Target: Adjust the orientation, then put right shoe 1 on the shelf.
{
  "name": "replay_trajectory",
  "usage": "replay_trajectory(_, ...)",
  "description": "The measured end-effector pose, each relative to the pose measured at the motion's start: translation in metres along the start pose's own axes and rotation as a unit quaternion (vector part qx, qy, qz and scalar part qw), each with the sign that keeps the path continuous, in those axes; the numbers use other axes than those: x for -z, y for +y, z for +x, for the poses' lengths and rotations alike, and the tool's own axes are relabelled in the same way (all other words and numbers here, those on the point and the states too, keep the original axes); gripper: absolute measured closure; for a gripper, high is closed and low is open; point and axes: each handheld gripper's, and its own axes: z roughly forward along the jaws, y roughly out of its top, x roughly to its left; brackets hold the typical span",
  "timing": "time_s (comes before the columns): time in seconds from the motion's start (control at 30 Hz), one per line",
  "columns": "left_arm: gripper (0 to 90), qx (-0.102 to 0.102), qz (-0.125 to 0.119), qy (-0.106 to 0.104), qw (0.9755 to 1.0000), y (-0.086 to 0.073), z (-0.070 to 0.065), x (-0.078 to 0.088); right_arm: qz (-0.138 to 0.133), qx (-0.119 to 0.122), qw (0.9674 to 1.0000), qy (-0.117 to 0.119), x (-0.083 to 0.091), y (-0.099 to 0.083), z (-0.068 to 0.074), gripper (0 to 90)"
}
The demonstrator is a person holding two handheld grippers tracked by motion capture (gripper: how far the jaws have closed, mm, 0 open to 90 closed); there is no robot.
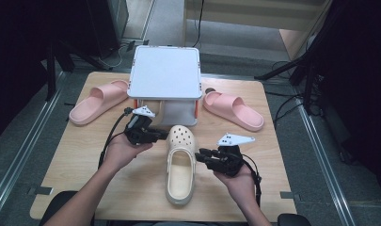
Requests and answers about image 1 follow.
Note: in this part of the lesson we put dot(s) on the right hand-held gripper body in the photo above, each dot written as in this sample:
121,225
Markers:
230,161

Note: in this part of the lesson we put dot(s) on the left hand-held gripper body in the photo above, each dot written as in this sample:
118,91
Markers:
138,133

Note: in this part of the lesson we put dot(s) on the pink slipper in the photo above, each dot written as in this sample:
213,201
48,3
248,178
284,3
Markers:
97,100
233,109

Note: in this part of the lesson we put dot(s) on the white shoe rack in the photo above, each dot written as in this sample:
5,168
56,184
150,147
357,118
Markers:
164,72

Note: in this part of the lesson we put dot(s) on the person's right hand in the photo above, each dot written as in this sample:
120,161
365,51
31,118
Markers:
241,185

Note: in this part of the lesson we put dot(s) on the person's left hand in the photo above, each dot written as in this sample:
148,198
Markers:
119,153

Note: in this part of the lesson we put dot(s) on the grey tape strip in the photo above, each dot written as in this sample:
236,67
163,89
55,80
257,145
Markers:
42,190
290,195

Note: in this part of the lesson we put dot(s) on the person's right leg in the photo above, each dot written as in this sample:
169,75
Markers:
294,220

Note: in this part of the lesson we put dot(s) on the black tripod stand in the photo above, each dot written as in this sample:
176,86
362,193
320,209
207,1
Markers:
51,69

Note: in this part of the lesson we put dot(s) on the black cabinet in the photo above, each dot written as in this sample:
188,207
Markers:
106,25

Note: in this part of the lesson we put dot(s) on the black metal stand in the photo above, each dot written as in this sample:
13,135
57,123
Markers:
307,69

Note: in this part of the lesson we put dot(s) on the black curtain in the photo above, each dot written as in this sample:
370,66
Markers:
360,94
15,62

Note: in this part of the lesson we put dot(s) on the light wooden shelf unit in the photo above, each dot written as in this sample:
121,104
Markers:
257,15

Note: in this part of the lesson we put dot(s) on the metal floor rail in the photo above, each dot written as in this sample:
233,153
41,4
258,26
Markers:
326,169
22,157

